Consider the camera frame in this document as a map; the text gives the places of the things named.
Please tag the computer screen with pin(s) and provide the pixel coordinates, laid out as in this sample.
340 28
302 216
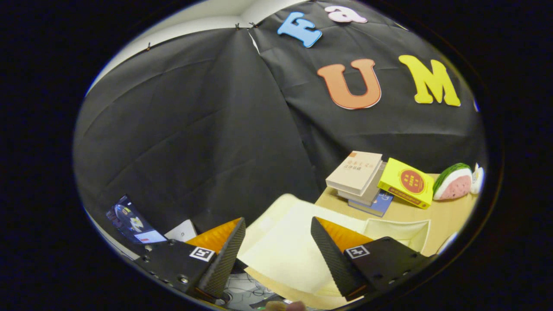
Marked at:
134 222

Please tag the white paper sheet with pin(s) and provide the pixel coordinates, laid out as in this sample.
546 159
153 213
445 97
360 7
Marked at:
183 232

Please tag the cream fabric storage box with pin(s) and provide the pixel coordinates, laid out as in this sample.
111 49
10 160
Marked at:
285 246

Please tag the white plush toy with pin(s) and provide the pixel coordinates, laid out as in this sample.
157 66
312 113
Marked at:
478 179

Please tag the watermelon slice plush toy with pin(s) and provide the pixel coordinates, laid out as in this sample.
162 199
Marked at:
453 183

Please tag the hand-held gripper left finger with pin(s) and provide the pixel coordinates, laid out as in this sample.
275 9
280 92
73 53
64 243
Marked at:
222 261

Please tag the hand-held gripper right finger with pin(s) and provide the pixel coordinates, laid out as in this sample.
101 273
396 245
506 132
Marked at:
335 261

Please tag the yellow book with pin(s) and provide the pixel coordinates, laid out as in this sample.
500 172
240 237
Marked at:
408 181

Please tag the blue book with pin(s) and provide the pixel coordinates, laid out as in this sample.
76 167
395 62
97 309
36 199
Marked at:
380 205

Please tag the grey book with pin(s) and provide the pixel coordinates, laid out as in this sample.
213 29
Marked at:
367 196

